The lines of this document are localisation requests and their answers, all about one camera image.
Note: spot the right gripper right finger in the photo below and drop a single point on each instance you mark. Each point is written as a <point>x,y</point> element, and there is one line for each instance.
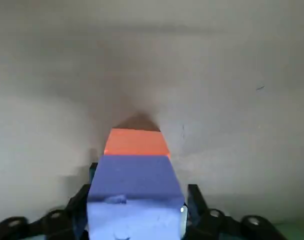
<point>217,225</point>

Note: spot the purple foam square block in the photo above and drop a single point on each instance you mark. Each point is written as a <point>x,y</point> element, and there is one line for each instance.
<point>134,180</point>

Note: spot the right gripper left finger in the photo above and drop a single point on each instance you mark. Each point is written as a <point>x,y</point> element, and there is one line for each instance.
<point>54,222</point>

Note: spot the orange foam square block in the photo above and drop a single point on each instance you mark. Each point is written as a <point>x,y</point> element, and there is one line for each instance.
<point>137,142</point>

